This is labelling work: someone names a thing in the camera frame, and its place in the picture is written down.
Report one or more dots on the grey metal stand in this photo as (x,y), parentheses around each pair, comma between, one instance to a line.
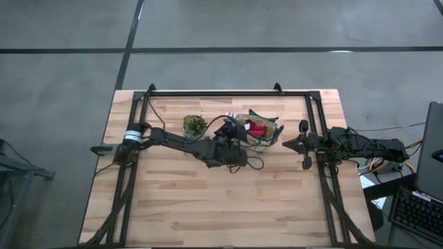
(20,169)

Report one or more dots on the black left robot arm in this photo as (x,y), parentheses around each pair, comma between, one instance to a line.
(187,145)

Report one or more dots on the beige green gardening bag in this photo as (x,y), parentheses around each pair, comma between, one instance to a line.
(271,129)

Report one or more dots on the black bracket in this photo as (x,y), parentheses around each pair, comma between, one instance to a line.
(102,149)

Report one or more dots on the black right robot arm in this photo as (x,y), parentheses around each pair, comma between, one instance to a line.
(387,148)

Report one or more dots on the black keyboard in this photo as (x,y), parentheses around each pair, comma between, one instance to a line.
(415,214)

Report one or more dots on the succulent plant in black pot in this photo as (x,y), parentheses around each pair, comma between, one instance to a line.
(194,125)

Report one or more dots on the red black garden glove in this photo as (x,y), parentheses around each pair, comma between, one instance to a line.
(257,129)

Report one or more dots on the black table frame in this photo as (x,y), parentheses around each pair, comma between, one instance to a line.
(225,93)

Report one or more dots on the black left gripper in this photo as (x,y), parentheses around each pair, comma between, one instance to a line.
(230,131)

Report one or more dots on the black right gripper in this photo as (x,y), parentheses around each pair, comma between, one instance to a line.
(316,143)

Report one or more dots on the grey laptop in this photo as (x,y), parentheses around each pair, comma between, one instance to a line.
(431,155)

